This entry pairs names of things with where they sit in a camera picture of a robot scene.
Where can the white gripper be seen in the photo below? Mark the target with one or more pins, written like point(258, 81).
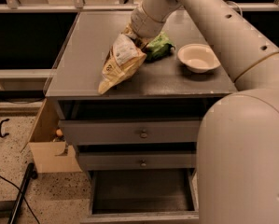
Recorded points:
point(144, 24)

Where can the brown and cream chip bag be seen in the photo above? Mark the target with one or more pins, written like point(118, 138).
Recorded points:
point(124, 59)

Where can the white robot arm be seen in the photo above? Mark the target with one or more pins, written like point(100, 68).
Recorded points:
point(238, 140)

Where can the green chip bag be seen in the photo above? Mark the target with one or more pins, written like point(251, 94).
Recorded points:
point(160, 47)

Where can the grey drawer cabinet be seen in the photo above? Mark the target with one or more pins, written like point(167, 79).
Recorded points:
point(164, 89)

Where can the grey top drawer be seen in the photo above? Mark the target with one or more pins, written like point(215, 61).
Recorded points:
point(112, 132)

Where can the grey middle drawer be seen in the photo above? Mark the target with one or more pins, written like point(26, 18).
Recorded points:
point(137, 160)

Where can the grey open bottom drawer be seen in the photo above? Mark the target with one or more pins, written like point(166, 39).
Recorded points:
point(142, 197)

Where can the white paper bowl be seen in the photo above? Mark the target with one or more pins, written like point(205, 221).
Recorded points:
point(198, 58)

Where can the orange ball in box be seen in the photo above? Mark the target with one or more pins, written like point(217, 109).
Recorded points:
point(59, 133)

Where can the cardboard box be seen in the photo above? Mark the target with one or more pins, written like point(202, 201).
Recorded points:
point(49, 154)

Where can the black floor pole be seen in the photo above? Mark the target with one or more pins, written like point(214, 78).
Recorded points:
point(29, 174)

